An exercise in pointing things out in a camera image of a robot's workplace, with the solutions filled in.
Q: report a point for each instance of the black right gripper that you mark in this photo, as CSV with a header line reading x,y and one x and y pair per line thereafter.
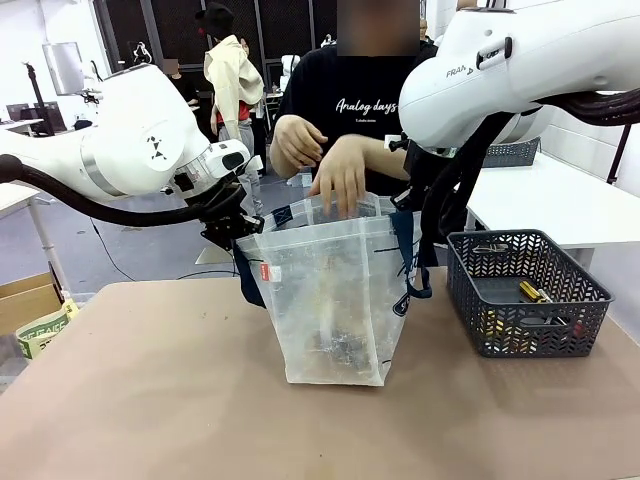
x,y
416,167

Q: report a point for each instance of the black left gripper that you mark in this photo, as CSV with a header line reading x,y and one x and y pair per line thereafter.
x,y
225,227

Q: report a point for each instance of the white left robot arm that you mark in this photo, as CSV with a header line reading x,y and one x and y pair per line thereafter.
x,y
125,135

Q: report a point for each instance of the person left forearm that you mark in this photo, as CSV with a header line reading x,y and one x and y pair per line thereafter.
x,y
387,157

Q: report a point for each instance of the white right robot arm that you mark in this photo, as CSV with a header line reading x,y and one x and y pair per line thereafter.
x,y
515,70

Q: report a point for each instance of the person left hand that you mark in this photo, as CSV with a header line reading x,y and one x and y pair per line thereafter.
x,y
342,170

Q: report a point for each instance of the person right hand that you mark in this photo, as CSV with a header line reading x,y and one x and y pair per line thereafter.
x,y
297,145

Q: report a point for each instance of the silver metal clip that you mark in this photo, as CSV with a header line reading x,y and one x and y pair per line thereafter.
x,y
489,249

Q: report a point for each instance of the grey mesh basket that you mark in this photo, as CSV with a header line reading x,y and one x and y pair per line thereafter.
x,y
512,152

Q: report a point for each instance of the person in black t-shirt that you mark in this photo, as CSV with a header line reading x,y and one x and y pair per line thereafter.
x,y
350,90

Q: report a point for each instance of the person in beige jacket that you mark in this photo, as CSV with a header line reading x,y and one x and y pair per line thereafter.
x,y
230,90

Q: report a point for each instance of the white side table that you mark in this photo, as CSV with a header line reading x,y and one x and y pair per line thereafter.
x,y
550,200

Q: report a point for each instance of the yellow item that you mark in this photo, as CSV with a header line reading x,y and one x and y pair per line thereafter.
x,y
491,330

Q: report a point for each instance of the person in dark clothes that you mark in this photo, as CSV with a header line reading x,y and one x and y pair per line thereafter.
x,y
181,82

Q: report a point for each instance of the yellow black screwdriver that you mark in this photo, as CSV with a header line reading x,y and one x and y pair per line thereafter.
x,y
534,292

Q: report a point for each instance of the dark grey plastic basket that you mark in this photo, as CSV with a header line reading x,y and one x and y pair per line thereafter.
x,y
530,310

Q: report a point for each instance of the black grey tool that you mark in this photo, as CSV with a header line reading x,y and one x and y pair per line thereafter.
x,y
550,320

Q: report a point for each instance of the white desk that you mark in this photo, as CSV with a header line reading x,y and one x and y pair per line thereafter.
x,y
30,210

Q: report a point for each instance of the green white paper sack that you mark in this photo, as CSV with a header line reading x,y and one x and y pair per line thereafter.
x,y
45,332

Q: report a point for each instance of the brown cardboard box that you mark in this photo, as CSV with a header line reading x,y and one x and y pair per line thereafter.
x,y
27,302

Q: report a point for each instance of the grey standing screen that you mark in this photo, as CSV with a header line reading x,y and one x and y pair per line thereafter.
x,y
64,67

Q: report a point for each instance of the black computer monitor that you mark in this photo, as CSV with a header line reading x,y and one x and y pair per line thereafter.
x,y
30,117

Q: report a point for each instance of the black tripod stand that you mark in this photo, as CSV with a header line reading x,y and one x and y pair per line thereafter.
x,y
36,95

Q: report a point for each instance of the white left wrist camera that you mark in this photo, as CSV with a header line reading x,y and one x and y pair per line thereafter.
x,y
227,157

